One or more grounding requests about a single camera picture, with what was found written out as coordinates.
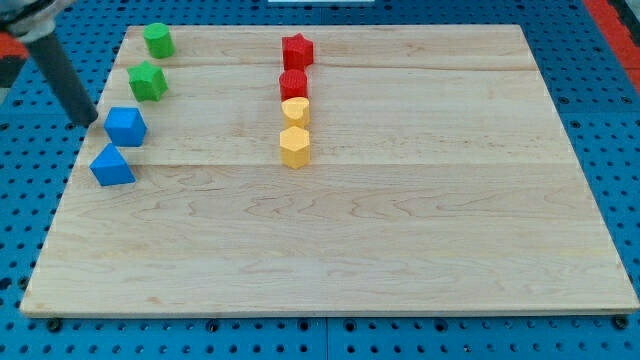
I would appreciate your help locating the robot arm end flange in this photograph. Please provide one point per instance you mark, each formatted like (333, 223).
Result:
(30, 20)

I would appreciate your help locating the wooden board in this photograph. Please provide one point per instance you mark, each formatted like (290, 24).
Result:
(441, 183)

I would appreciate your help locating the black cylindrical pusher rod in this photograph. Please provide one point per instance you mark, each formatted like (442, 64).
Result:
(65, 83)

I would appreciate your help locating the red tape strip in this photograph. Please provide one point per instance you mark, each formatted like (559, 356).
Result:
(618, 24)

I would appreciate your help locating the red star block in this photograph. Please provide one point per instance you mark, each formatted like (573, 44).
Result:
(297, 52)

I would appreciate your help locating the green star block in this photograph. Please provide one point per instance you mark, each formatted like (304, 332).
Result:
(147, 81)

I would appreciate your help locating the yellow hexagon block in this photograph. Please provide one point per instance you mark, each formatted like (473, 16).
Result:
(295, 147)

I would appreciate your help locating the yellow heart block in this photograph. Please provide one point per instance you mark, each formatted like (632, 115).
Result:
(296, 112)

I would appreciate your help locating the red cylinder block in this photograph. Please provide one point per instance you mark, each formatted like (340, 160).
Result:
(293, 83)

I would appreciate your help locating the green cylinder block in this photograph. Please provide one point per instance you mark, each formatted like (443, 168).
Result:
(158, 39)

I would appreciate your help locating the blue cube block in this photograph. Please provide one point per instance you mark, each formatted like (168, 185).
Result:
(125, 126)

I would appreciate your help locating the blue triangular block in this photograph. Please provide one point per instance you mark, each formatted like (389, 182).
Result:
(110, 167)

